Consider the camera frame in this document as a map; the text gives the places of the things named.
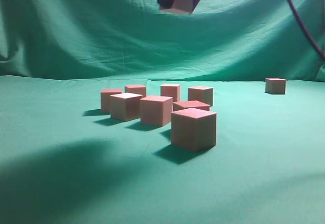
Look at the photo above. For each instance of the left-column red cube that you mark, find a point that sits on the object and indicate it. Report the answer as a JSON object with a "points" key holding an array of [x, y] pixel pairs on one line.
{"points": [[125, 106], [180, 105], [179, 7], [171, 90]]}

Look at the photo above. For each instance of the right-column red cube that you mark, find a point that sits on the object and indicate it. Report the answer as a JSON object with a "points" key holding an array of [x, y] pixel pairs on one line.
{"points": [[156, 110], [203, 94], [275, 85], [193, 129], [105, 98]]}

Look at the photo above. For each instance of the green cloth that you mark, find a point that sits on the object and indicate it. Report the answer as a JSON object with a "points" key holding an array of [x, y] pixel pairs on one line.
{"points": [[63, 161]]}

